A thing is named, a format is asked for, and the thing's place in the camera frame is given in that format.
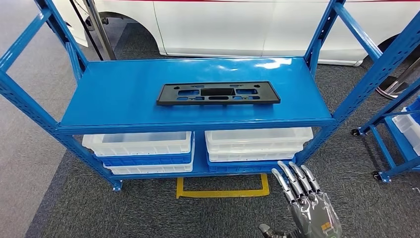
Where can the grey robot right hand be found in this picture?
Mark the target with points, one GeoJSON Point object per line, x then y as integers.
{"type": "Point", "coordinates": [311, 213]}

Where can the black plastic plate bracket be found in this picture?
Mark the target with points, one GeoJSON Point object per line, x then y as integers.
{"type": "Point", "coordinates": [165, 96]}

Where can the blue wheeled shelf cart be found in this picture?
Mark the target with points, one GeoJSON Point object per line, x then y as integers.
{"type": "Point", "coordinates": [382, 148]}

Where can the blue metal shelf rack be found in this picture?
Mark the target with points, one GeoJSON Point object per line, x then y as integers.
{"type": "Point", "coordinates": [197, 72]}

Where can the yellow floor tape square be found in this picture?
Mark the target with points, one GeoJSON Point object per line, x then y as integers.
{"type": "Point", "coordinates": [223, 193]}

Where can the white car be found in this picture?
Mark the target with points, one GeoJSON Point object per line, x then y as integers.
{"type": "Point", "coordinates": [213, 26]}

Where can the chrome stanchion post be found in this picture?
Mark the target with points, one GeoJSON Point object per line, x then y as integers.
{"type": "Point", "coordinates": [100, 29]}
{"type": "Point", "coordinates": [390, 87]}

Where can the black stanchion post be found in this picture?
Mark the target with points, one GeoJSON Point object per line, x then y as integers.
{"type": "Point", "coordinates": [85, 29]}

